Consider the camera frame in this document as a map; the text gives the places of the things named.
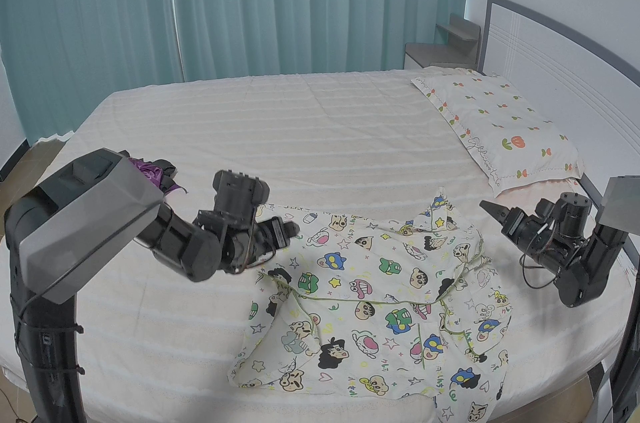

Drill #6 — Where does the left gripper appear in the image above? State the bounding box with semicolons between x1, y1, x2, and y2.
249;216;302;258

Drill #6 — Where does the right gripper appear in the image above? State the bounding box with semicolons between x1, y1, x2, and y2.
502;206;552;263

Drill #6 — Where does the white printed pyjama top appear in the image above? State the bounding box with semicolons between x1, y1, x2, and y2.
227;186;516;423

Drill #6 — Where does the bed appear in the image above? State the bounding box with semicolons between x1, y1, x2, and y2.
0;0;640;423

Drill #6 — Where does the white printed pillow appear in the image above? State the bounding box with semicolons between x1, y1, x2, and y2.
410;67;586;197

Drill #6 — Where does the dark grey garment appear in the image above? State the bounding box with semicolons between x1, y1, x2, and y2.
150;158;180;179

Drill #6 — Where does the purple satin garment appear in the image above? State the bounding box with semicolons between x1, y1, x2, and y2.
127;156;190;198

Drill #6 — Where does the grey bedside table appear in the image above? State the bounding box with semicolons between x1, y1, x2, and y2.
404;13;482;73

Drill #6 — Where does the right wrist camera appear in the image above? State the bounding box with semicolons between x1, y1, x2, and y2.
534;197;557;223

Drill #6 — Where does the black cable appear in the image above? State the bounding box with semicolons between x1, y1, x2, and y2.
519;253;563;290

